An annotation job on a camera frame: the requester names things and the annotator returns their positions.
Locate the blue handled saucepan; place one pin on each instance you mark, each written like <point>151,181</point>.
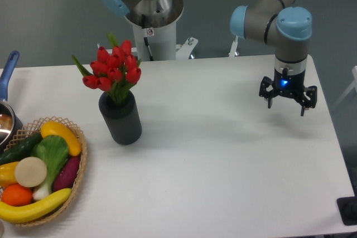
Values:
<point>10,123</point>

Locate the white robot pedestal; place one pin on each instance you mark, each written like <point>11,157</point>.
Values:
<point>153,23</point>

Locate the yellow banana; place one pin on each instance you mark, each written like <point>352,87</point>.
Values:
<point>27,213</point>

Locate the white chair frame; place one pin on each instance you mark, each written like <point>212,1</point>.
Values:
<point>347,94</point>

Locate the woven wicker basket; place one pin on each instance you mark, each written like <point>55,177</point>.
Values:
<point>35,127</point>

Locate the beige round disc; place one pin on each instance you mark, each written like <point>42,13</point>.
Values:
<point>30,172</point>

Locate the purple eggplant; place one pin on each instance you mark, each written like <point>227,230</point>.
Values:
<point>68,174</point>

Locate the green bok choy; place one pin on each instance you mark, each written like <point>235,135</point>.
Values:
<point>53,151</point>

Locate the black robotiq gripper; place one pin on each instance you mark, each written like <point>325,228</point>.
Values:
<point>288,86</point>

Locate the white table leg bracket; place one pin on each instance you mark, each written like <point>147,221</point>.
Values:
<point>234,48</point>

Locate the green cucumber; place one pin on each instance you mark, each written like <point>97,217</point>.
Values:
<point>21,149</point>

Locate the black device at edge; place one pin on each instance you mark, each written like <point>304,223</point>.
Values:
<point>347,209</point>

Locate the dark grey ribbed vase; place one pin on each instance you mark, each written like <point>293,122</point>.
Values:
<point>123,121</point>

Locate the orange fruit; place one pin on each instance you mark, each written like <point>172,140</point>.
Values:
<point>17,195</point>

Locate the red tulip bouquet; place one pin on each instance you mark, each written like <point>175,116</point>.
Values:
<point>113,73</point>

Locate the yellow bell pepper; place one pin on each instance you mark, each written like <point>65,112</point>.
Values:
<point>7,174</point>

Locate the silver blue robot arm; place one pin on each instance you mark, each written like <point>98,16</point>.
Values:
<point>279,24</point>

